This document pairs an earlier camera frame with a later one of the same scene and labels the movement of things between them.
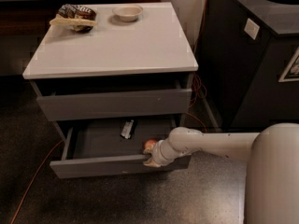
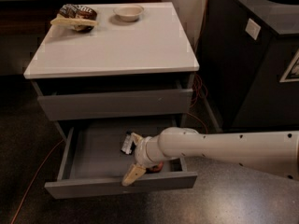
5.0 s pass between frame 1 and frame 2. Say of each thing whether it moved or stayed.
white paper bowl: stayed
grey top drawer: stayed
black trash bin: stayed
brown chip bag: stayed
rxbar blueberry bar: moved
